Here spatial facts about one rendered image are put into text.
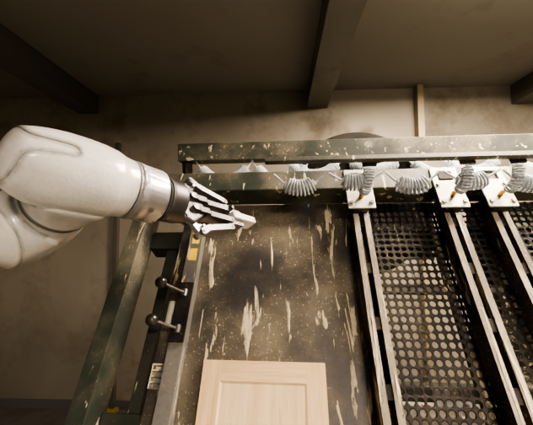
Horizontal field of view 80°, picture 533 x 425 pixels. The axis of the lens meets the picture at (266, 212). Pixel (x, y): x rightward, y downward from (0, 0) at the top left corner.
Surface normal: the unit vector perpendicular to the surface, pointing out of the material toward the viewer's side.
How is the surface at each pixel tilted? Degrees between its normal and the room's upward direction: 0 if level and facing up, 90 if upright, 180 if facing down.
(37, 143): 68
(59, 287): 90
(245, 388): 58
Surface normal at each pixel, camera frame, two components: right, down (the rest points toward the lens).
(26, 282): -0.04, -0.06
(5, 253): 0.38, 0.58
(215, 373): -0.07, -0.58
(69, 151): 0.68, -0.41
